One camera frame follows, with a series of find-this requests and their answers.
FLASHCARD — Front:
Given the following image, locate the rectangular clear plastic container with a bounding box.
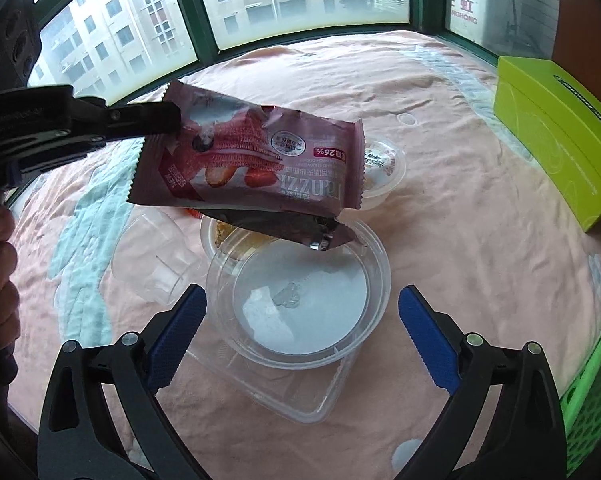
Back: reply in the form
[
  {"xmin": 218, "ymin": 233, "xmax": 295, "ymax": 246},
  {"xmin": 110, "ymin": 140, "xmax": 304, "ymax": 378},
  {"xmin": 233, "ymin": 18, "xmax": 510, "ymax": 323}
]
[{"xmin": 183, "ymin": 342, "xmax": 362, "ymax": 424}]

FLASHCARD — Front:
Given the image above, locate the labelled jelly cup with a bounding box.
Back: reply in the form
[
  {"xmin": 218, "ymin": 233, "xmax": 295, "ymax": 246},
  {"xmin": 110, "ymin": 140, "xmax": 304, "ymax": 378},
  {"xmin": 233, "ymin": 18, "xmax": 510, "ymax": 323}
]
[{"xmin": 362, "ymin": 135, "xmax": 407, "ymax": 211}]

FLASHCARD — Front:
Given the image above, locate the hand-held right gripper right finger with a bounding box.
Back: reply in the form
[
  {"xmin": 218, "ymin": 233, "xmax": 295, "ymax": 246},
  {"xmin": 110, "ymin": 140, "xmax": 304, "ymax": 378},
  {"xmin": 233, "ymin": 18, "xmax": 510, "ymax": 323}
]
[{"xmin": 398, "ymin": 285, "xmax": 567, "ymax": 480}]

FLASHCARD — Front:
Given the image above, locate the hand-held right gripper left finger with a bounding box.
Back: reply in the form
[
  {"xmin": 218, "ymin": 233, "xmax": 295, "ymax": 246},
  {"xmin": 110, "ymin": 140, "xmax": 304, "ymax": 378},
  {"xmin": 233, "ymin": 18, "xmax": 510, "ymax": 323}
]
[{"xmin": 37, "ymin": 283, "xmax": 208, "ymax": 480}]

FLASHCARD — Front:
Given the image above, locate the pink printed blanket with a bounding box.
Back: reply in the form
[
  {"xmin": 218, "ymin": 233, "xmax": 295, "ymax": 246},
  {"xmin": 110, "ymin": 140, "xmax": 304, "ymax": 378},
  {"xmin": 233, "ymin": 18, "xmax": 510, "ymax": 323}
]
[{"xmin": 3, "ymin": 30, "xmax": 601, "ymax": 480}]

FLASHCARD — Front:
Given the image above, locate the pink snack packet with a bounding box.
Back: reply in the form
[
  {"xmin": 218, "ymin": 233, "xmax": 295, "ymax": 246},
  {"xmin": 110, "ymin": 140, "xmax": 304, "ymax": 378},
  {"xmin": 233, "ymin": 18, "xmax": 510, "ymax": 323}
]
[{"xmin": 126, "ymin": 80, "xmax": 366, "ymax": 252}]

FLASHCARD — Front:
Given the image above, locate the green cardboard box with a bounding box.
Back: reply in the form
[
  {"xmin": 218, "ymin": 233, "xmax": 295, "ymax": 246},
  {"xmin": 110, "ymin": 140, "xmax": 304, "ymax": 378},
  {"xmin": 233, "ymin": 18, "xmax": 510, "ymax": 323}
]
[{"xmin": 493, "ymin": 56, "xmax": 601, "ymax": 234}]

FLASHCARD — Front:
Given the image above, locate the person's left hand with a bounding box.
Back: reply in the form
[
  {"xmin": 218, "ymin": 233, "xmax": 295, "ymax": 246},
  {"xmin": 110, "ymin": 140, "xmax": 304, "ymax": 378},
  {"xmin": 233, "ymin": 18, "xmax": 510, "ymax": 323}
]
[{"xmin": 0, "ymin": 204, "xmax": 21, "ymax": 361}]

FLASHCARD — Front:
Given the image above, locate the beige apartment building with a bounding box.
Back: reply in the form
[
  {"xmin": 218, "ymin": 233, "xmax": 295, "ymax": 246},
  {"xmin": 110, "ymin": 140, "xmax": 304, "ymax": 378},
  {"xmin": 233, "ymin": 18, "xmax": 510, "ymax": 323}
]
[{"xmin": 28, "ymin": 0, "xmax": 376, "ymax": 103}]

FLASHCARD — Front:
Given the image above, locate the green window frame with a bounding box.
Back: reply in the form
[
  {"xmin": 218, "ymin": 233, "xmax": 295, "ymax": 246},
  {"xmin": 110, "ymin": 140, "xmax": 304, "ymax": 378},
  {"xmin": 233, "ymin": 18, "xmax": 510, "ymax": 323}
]
[{"xmin": 0, "ymin": 0, "xmax": 556, "ymax": 211}]

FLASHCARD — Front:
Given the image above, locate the round clear plastic container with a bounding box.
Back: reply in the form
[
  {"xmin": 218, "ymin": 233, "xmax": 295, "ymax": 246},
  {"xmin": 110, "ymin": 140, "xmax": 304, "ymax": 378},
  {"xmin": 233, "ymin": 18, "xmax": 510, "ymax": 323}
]
[{"xmin": 204, "ymin": 217, "xmax": 392, "ymax": 372}]

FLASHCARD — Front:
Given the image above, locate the green plastic basket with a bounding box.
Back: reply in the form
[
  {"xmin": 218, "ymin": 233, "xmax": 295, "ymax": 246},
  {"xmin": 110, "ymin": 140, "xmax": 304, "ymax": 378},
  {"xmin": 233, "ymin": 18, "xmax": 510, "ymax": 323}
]
[{"xmin": 559, "ymin": 329, "xmax": 601, "ymax": 480}]

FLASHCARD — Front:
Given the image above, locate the plastic cup with orange food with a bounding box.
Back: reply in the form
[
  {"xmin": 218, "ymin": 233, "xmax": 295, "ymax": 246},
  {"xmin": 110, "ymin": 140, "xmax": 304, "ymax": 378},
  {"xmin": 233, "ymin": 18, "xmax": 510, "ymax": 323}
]
[{"xmin": 200, "ymin": 212, "xmax": 282, "ymax": 267}]

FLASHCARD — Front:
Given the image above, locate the clear plastic cup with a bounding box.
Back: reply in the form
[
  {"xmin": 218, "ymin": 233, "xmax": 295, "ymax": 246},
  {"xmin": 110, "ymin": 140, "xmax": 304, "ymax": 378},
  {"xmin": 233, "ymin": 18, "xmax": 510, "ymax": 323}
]
[{"xmin": 112, "ymin": 209, "xmax": 209, "ymax": 307}]

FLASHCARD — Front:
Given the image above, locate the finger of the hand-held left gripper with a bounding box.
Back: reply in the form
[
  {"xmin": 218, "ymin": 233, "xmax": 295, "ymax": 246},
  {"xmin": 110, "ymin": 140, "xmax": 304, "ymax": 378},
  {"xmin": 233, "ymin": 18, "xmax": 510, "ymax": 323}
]
[{"xmin": 103, "ymin": 101, "xmax": 184, "ymax": 139}]

